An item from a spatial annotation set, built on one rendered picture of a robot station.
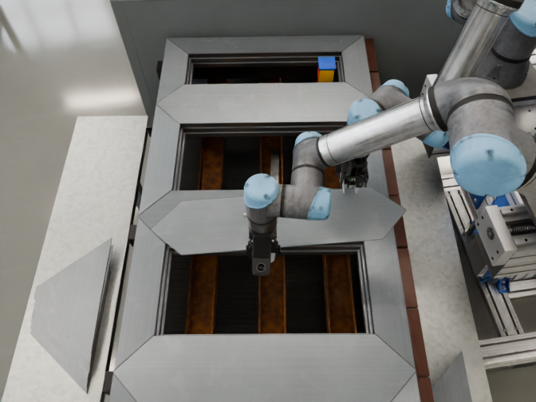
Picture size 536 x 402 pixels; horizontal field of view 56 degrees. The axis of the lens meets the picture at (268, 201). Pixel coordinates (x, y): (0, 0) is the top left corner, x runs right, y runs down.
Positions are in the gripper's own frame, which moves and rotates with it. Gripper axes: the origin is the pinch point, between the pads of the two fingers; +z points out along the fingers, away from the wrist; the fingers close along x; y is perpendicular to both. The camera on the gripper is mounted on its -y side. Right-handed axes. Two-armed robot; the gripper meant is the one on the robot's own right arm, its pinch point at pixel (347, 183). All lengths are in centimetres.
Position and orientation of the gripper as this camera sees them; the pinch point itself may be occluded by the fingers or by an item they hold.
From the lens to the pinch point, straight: 153.3
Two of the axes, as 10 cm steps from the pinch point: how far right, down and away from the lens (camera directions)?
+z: 0.2, 5.3, 8.5
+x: 10.0, -0.1, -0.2
